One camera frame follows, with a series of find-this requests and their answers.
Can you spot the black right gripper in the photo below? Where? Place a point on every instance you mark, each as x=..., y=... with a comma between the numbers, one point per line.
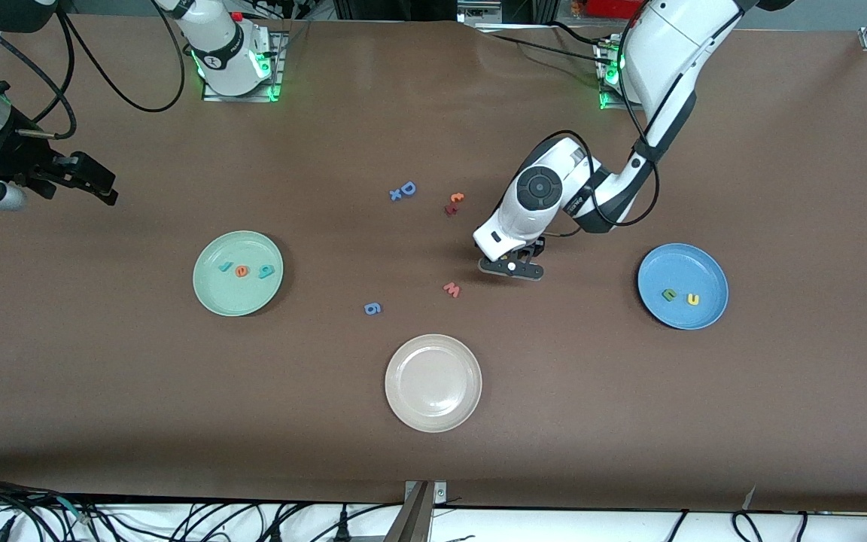
x=13, y=156

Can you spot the grey tape strip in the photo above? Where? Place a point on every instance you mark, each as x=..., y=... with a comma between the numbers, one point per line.
x=750, y=497

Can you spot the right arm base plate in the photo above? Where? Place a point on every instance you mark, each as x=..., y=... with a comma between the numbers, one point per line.
x=241, y=97

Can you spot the red box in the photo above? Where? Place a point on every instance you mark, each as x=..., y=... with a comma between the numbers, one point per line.
x=614, y=7

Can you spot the blue foam letter g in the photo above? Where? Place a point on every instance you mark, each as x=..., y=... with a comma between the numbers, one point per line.
x=368, y=309

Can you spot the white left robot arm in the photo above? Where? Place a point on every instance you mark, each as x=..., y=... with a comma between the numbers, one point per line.
x=674, y=45

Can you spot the beige plate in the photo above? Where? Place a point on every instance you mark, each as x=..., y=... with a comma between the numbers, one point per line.
x=433, y=384

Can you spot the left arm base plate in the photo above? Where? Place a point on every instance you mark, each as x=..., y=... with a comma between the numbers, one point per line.
x=605, y=75

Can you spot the pink foam letter w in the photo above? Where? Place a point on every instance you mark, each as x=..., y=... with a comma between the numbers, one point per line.
x=451, y=290

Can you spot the metal table edge bracket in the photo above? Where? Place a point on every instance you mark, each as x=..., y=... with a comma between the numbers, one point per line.
x=415, y=516

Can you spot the light green plate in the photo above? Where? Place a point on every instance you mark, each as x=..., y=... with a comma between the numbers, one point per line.
x=238, y=297

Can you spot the blue foam letter D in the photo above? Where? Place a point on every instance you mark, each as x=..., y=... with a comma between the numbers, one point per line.
x=403, y=189

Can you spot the teal foam letter b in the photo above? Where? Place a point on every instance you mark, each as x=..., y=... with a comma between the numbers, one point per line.
x=268, y=273

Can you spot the blue plate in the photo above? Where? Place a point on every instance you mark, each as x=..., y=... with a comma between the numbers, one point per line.
x=682, y=263

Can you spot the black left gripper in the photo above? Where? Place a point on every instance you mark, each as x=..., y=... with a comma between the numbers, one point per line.
x=538, y=249

